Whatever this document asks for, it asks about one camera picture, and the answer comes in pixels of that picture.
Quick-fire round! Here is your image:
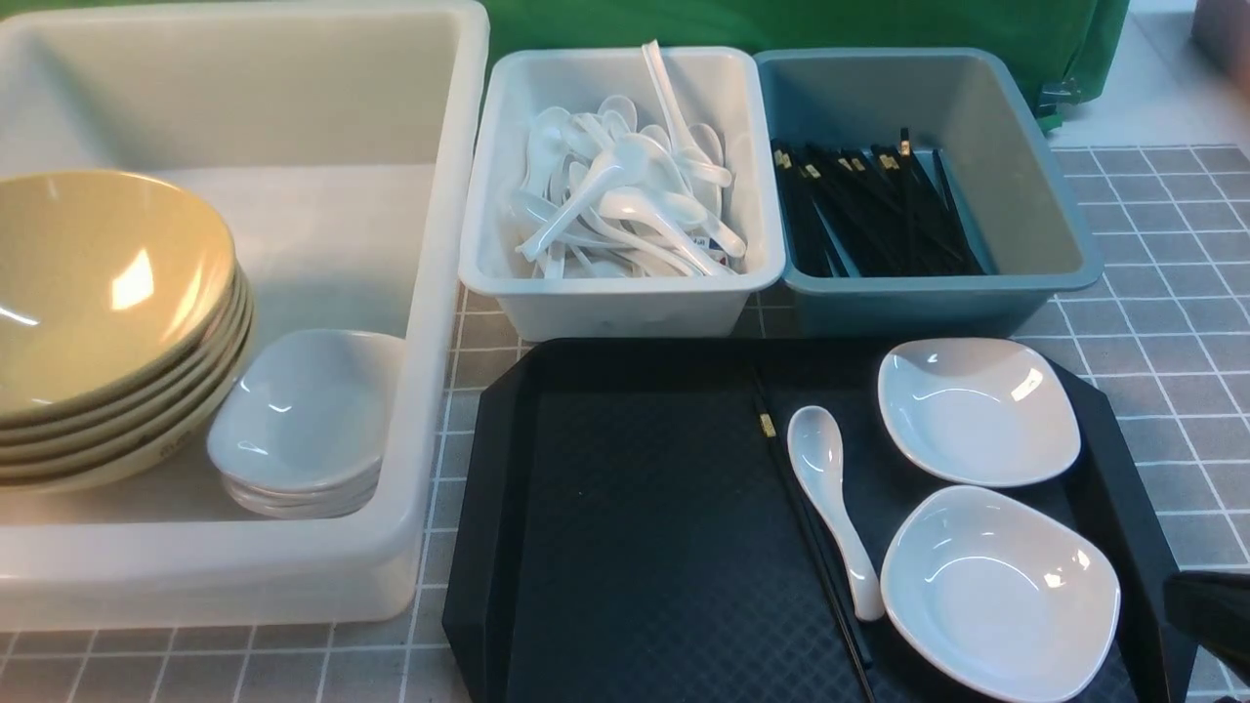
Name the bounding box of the yellow noodle bowl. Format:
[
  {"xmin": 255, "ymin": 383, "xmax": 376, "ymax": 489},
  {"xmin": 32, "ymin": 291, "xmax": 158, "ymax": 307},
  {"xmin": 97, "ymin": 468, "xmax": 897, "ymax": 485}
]
[
  {"xmin": 1, "ymin": 269, "xmax": 254, "ymax": 477},
  {"xmin": 1, "ymin": 266, "xmax": 248, "ymax": 448},
  {"xmin": 3, "ymin": 169, "xmax": 236, "ymax": 427},
  {"xmin": 3, "ymin": 286, "xmax": 255, "ymax": 493},
  {"xmin": 1, "ymin": 308, "xmax": 256, "ymax": 494}
]

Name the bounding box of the white soup spoon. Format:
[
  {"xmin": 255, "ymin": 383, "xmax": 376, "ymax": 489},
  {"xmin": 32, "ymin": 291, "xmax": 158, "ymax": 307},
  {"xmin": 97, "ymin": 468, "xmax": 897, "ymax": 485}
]
[{"xmin": 786, "ymin": 405, "xmax": 885, "ymax": 622}]

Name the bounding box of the top white stacked dish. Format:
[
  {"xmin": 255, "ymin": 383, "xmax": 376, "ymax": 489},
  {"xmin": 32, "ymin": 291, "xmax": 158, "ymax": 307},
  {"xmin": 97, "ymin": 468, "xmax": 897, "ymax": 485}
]
[{"xmin": 208, "ymin": 329, "xmax": 403, "ymax": 497}]

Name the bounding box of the white stacked dish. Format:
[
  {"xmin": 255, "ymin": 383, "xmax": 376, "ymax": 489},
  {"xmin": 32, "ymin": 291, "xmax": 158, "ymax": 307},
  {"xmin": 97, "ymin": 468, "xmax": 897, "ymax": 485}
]
[
  {"xmin": 208, "ymin": 329, "xmax": 403, "ymax": 497},
  {"xmin": 223, "ymin": 475, "xmax": 379, "ymax": 519},
  {"xmin": 218, "ymin": 460, "xmax": 381, "ymax": 517}
]

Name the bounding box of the top yellow noodle bowl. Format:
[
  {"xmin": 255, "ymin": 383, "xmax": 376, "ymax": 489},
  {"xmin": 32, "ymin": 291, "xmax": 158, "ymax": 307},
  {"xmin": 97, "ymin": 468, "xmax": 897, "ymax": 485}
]
[{"xmin": 3, "ymin": 169, "xmax": 236, "ymax": 427}]

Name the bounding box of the black serving tray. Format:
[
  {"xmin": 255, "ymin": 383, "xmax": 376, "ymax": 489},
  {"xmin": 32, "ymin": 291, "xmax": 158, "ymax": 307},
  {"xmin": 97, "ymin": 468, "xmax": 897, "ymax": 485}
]
[{"xmin": 443, "ymin": 339, "xmax": 1196, "ymax": 702}]

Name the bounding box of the bundle of black chopsticks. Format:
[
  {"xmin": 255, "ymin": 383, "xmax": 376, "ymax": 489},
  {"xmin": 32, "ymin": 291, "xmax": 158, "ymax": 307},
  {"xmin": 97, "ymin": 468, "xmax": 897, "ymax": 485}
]
[{"xmin": 770, "ymin": 128, "xmax": 994, "ymax": 276}]

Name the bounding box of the large white plastic bin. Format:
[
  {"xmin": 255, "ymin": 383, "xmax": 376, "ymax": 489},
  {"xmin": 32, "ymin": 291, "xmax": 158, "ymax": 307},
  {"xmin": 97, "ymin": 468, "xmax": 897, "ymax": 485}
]
[{"xmin": 3, "ymin": 1, "xmax": 490, "ymax": 633}]

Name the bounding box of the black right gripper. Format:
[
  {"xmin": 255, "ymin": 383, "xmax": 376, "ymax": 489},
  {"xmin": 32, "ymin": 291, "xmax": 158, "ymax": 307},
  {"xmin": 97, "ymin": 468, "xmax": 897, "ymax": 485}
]
[{"xmin": 1163, "ymin": 570, "xmax": 1249, "ymax": 683}]

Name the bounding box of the pile of white spoons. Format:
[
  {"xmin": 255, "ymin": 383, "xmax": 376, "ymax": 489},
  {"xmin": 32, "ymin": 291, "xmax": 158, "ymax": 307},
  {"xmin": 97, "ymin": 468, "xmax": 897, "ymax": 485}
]
[{"xmin": 508, "ymin": 41, "xmax": 748, "ymax": 279}]

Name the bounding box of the black chopstick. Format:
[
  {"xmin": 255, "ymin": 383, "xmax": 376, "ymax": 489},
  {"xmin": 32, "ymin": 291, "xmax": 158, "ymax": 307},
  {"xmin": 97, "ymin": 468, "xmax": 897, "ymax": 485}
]
[{"xmin": 748, "ymin": 363, "xmax": 876, "ymax": 702}]

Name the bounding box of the white square dish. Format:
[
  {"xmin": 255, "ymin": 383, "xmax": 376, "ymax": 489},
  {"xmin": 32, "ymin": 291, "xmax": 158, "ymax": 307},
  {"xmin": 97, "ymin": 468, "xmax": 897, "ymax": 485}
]
[
  {"xmin": 880, "ymin": 485, "xmax": 1123, "ymax": 702},
  {"xmin": 878, "ymin": 336, "xmax": 1083, "ymax": 488}
]

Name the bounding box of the white spoon bin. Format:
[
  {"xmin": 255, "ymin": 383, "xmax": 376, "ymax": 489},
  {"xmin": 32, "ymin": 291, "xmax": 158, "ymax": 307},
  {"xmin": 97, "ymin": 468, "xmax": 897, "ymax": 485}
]
[{"xmin": 459, "ymin": 46, "xmax": 788, "ymax": 341}]

